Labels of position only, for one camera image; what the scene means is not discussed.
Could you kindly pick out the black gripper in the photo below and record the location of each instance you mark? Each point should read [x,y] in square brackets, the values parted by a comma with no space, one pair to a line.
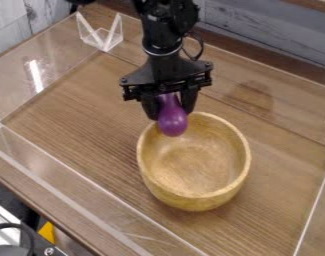
[163,75]

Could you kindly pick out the purple toy eggplant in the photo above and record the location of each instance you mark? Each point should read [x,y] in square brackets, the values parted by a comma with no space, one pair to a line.
[171,117]

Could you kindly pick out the brown wooden bowl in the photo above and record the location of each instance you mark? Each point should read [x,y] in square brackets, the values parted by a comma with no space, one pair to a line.
[194,172]

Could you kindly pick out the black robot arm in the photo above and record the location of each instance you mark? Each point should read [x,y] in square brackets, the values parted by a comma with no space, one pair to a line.
[167,21]

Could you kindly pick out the yellow warning sticker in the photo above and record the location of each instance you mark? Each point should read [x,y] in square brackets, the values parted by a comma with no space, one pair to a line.
[47,232]

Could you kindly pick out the clear acrylic corner bracket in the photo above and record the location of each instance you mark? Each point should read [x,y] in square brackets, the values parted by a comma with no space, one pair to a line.
[100,38]

